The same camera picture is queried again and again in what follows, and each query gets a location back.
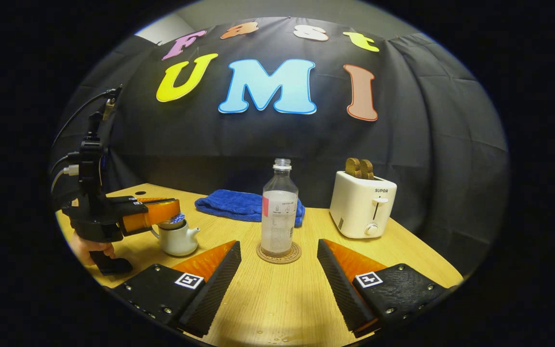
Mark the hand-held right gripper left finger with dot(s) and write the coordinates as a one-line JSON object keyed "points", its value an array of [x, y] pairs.
{"points": [[215, 289]]}

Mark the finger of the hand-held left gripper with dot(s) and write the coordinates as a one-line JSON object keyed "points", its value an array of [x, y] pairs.
{"points": [[128, 200], [157, 212]]}

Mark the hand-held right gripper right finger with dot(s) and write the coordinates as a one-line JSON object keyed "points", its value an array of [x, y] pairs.
{"points": [[340, 289]]}

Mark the white teacup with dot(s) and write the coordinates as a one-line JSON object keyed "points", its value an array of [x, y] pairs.
{"points": [[178, 241]]}

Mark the round wooden coaster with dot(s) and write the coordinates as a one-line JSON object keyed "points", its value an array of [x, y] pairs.
{"points": [[263, 255]]}

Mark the clear plastic water bottle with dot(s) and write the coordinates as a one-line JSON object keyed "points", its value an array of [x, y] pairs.
{"points": [[280, 221]]}

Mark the blue towel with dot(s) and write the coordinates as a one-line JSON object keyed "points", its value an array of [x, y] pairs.
{"points": [[231, 205]]}

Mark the white toaster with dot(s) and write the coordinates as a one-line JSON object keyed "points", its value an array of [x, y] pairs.
{"points": [[359, 207]]}

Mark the brown bread slice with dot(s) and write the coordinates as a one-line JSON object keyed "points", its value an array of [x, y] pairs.
{"points": [[353, 167], [368, 170]]}

